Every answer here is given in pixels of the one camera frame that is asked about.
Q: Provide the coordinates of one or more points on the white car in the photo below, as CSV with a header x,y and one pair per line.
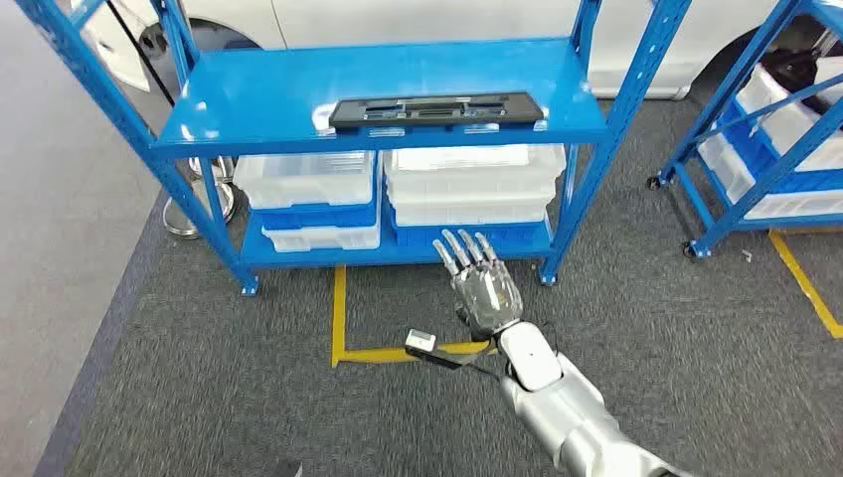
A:
x,y
428,20

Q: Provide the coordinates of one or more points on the black item in bin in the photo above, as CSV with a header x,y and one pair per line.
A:
x,y
793,76

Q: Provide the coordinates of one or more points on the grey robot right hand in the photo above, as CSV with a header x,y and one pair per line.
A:
x,y
484,293

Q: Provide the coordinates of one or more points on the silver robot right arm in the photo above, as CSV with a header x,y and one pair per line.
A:
x,y
566,415

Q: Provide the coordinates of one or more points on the black plastic plate part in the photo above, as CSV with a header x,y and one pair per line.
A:
x,y
435,108

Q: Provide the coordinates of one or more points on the blue wheeled shelf rack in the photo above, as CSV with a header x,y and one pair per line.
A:
x,y
757,192

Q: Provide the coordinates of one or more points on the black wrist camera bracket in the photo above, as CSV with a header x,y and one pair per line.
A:
x,y
448,361

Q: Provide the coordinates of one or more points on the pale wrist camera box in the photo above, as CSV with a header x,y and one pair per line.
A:
x,y
420,340

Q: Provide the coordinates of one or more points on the blue metal shelf rack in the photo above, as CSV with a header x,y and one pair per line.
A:
x,y
263,85

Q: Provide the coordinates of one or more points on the small white floor scrap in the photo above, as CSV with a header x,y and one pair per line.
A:
x,y
746,255

